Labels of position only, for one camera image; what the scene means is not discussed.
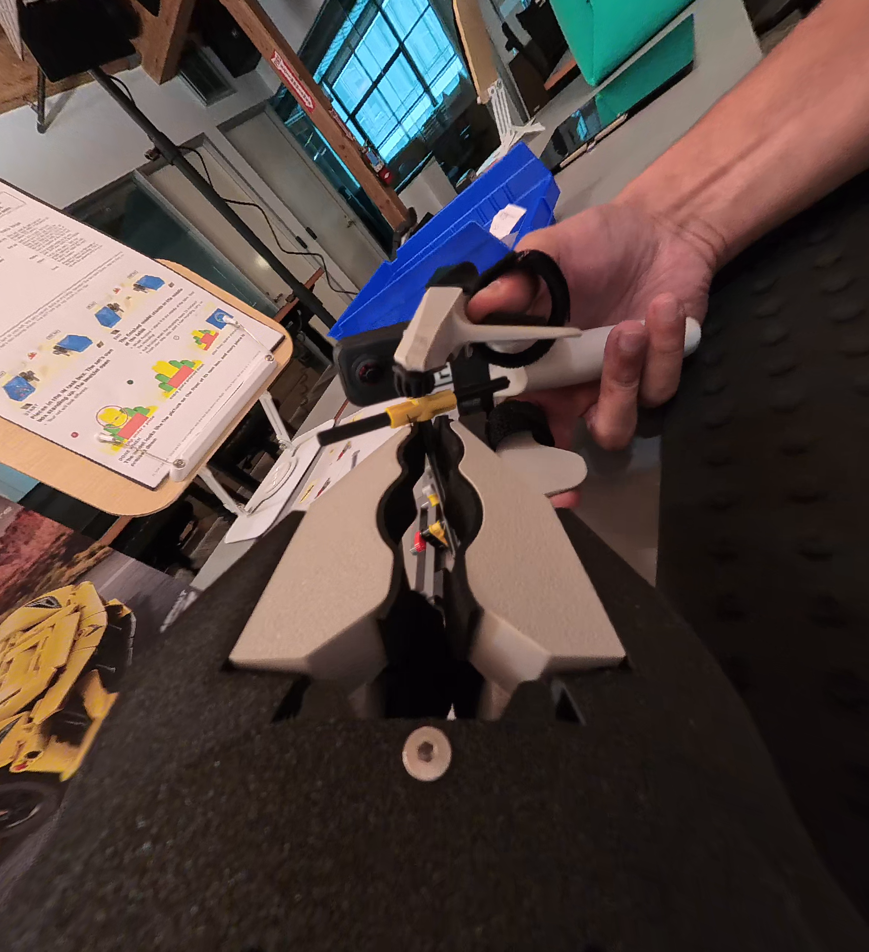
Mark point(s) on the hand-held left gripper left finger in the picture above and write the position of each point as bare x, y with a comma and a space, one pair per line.
315, 587

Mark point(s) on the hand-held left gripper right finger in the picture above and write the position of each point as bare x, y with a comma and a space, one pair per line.
539, 587

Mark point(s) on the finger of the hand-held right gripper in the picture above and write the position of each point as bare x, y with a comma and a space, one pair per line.
431, 327

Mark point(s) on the small black gear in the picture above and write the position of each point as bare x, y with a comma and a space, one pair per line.
414, 383

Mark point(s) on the yellow connector with black axles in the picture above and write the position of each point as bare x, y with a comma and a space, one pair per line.
419, 409

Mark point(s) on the long grey beam assembly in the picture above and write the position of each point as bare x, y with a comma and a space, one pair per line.
431, 535

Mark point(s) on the person's right forearm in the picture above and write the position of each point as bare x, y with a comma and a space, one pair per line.
777, 111

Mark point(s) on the yellow car set box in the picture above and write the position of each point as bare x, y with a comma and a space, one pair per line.
33, 669

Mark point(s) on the person's right hand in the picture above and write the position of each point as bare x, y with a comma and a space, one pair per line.
628, 260

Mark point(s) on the blue storage bin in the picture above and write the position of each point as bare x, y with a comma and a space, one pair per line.
442, 253

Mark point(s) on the open instruction booklet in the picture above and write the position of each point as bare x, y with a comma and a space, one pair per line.
338, 468

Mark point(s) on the large paned window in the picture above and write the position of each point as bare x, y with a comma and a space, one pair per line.
397, 74

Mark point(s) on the black dimpled foam pad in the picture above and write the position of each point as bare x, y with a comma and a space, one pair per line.
791, 520

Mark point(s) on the printed instruction sheet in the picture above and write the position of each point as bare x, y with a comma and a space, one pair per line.
70, 297

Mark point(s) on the teal plastic crate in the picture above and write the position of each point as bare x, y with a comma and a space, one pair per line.
628, 44

